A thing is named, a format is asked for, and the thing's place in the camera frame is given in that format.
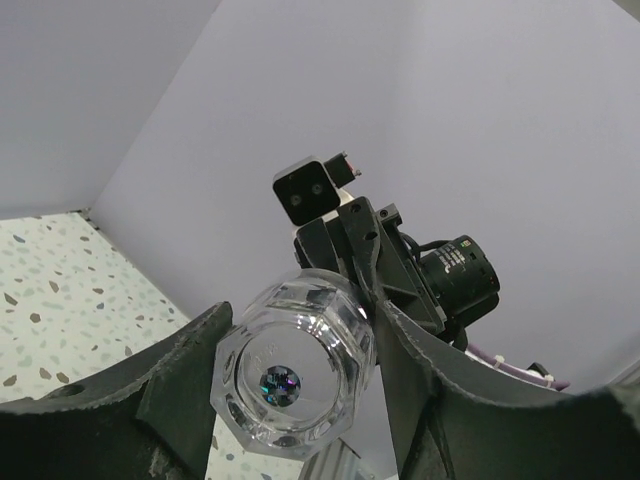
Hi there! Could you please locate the clear plastic cup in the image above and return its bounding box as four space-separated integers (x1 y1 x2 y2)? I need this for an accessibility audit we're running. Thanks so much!
210 269 376 461

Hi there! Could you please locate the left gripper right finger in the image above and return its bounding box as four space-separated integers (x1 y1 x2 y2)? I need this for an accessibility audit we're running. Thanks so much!
375 301 639 479

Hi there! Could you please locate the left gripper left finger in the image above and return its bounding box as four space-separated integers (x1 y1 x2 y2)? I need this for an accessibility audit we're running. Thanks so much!
1 302 232 479

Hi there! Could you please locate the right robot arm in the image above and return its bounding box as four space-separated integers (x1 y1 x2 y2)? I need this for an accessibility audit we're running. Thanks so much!
294 197 500 350

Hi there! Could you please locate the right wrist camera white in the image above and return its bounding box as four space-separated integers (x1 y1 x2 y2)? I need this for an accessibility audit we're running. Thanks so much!
272 152 361 227

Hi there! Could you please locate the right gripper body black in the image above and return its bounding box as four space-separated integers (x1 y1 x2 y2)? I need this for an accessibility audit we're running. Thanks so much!
294 196 447 339

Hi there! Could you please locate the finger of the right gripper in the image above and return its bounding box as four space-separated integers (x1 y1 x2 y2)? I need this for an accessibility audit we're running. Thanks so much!
338 196 395 304

